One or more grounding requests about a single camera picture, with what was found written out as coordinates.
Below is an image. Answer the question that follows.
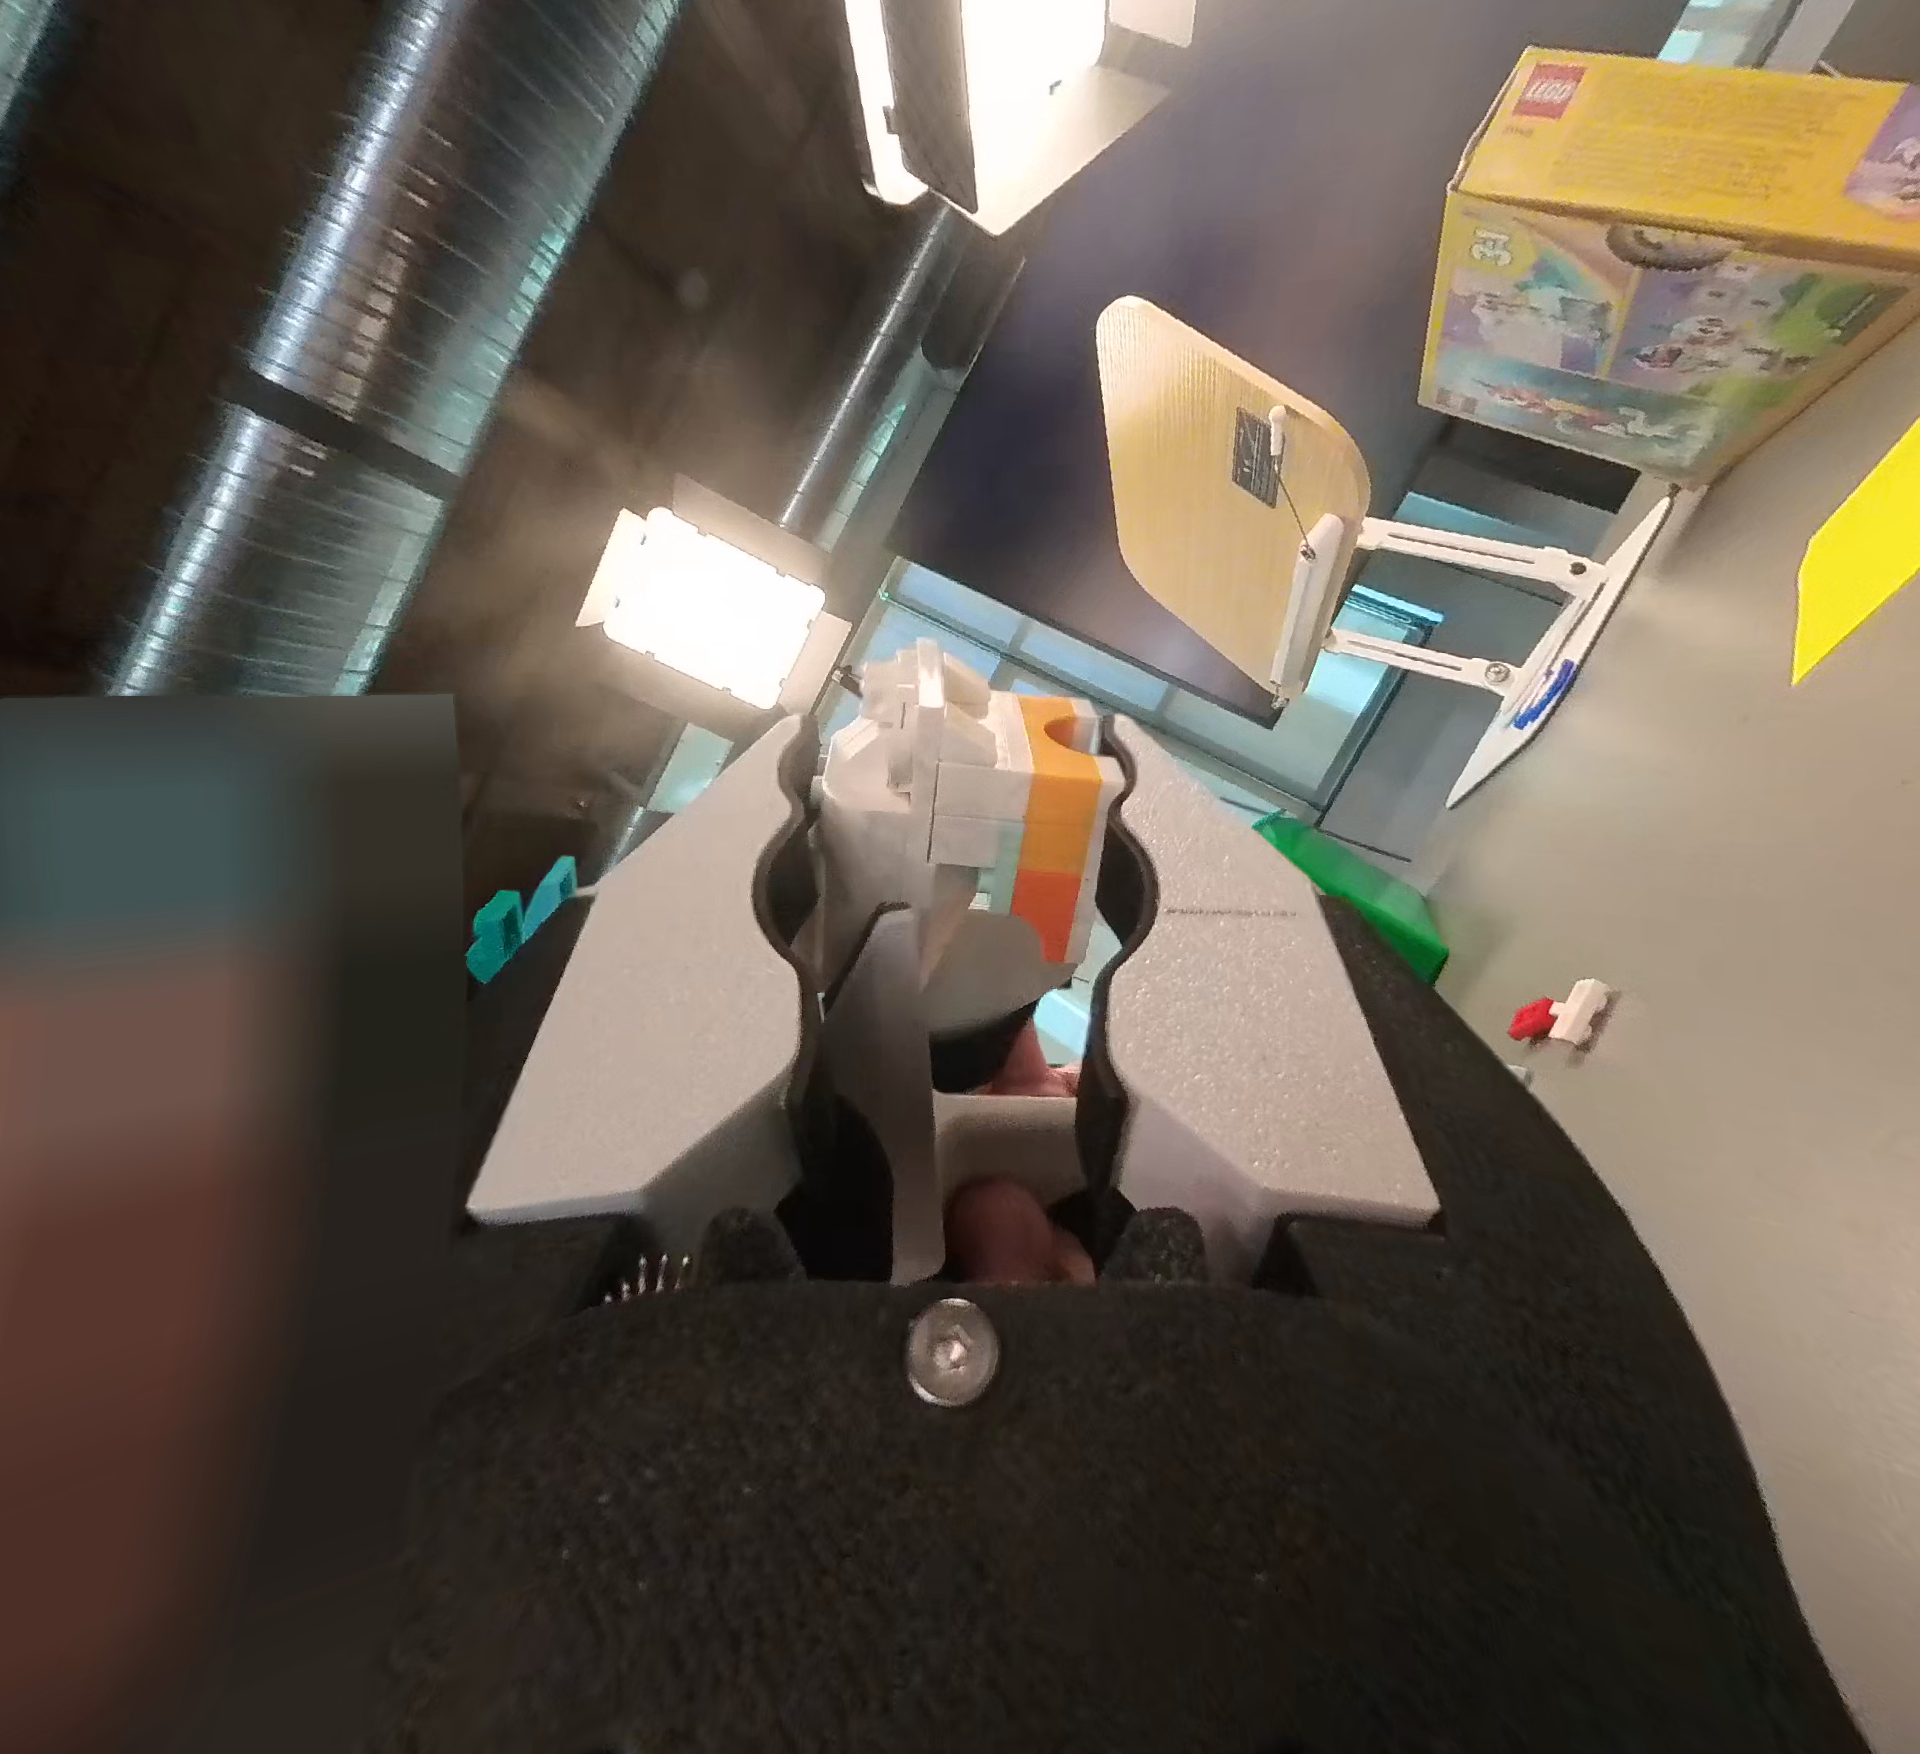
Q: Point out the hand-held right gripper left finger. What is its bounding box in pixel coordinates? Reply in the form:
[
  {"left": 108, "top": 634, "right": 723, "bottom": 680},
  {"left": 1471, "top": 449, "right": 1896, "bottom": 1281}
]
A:
[{"left": 465, "top": 714, "right": 901, "bottom": 1282}]

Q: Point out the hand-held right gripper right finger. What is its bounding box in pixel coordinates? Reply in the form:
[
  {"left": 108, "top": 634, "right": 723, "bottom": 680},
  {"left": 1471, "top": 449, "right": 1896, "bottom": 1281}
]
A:
[{"left": 1073, "top": 716, "right": 1443, "bottom": 1282}]

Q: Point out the white orange lego arch piece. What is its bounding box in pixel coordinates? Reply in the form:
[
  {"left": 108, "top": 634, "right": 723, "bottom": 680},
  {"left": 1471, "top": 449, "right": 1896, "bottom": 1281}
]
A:
[{"left": 929, "top": 695, "right": 1120, "bottom": 969}]

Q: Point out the red white lego piece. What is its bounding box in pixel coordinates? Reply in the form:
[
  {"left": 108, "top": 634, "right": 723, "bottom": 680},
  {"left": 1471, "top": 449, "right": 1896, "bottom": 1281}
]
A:
[{"left": 1506, "top": 979, "right": 1619, "bottom": 1049}]

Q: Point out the yellow lego box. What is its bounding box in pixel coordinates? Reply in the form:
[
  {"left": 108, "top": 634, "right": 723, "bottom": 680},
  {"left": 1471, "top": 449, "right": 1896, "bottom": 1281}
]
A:
[{"left": 1418, "top": 45, "right": 1920, "bottom": 486}]

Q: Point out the person's left hand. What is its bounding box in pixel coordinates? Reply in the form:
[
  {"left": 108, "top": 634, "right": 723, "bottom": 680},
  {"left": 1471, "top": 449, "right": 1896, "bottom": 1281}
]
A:
[{"left": 949, "top": 1030, "right": 1096, "bottom": 1287}]

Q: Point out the green plastic bin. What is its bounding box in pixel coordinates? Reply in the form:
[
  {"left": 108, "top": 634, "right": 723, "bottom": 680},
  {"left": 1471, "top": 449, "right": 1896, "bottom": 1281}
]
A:
[{"left": 1253, "top": 809, "right": 1451, "bottom": 988}]

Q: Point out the large black monitor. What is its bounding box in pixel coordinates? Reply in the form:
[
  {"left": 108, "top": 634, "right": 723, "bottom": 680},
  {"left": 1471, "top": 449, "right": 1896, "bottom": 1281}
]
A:
[{"left": 886, "top": 59, "right": 1651, "bottom": 736}]

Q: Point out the yellow paper sheet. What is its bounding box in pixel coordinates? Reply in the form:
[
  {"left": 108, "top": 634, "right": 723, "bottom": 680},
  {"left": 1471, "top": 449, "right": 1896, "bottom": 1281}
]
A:
[{"left": 1793, "top": 412, "right": 1920, "bottom": 688}]

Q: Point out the large silver ventilation duct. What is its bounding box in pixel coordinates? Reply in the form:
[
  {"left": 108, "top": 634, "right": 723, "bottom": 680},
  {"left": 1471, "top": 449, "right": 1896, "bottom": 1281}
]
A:
[{"left": 104, "top": 0, "right": 783, "bottom": 698}]

